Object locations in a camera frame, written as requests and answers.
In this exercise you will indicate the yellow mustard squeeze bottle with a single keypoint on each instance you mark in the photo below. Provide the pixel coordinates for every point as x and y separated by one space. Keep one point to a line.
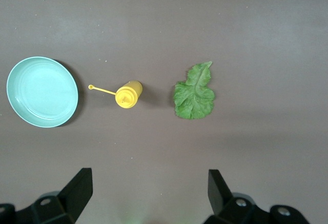
126 96

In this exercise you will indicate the mint green plate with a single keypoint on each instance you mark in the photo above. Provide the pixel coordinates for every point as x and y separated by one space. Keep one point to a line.
42 92

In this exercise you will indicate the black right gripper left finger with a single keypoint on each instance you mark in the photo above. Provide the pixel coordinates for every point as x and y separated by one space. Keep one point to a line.
77 193

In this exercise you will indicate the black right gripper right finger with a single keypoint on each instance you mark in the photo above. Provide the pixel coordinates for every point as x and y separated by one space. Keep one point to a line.
220 195

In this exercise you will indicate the green lettuce leaf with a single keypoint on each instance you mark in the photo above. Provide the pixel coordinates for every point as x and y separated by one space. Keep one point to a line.
194 98

